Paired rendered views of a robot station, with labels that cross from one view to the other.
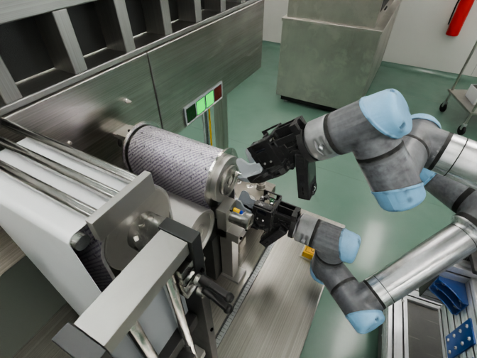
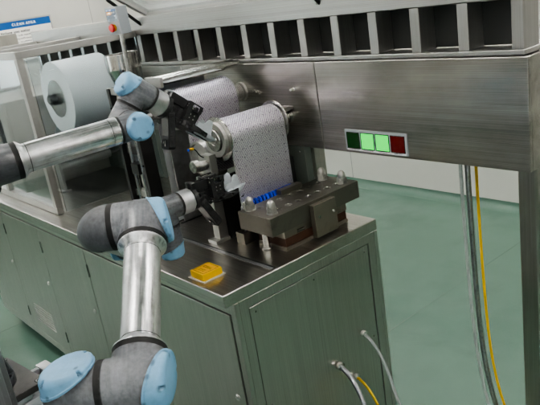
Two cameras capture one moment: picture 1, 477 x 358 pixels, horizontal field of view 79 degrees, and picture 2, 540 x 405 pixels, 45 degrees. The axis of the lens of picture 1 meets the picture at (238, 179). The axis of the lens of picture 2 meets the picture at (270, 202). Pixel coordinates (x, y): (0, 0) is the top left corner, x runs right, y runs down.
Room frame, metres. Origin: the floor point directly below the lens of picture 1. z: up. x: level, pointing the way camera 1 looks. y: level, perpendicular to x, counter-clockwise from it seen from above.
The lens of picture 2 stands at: (1.45, -1.82, 1.69)
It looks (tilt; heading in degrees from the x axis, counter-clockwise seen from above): 18 degrees down; 113
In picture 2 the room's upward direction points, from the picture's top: 9 degrees counter-clockwise
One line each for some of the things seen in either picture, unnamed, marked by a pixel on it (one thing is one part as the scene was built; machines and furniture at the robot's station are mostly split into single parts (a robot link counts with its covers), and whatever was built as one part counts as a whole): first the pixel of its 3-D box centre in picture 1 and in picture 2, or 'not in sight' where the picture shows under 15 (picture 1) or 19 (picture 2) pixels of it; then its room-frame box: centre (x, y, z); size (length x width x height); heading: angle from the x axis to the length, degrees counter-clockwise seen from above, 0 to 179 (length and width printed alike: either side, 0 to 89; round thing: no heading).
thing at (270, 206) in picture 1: (276, 215); (206, 190); (0.51, -0.10, 1.12); 0.12 x 0.08 x 0.09; 61
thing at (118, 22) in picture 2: not in sight; (116, 20); (0.04, 0.32, 1.66); 0.07 x 0.07 x 0.10; 72
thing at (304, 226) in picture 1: (304, 229); (184, 201); (0.47, -0.17, 1.11); 0.08 x 0.05 x 0.08; 151
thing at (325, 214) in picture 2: not in sight; (325, 216); (0.83, 0.06, 0.96); 0.10 x 0.03 x 0.11; 61
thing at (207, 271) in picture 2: (316, 250); (206, 272); (0.54, -0.25, 0.91); 0.07 x 0.07 x 0.02; 61
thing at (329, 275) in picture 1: (329, 268); (165, 241); (0.42, -0.24, 1.01); 0.11 x 0.08 x 0.11; 23
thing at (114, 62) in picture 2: not in sight; (122, 60); (-0.07, 0.47, 1.50); 0.14 x 0.14 x 0.06
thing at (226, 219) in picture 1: (233, 245); (211, 199); (0.46, 0.01, 1.05); 0.06 x 0.05 x 0.31; 61
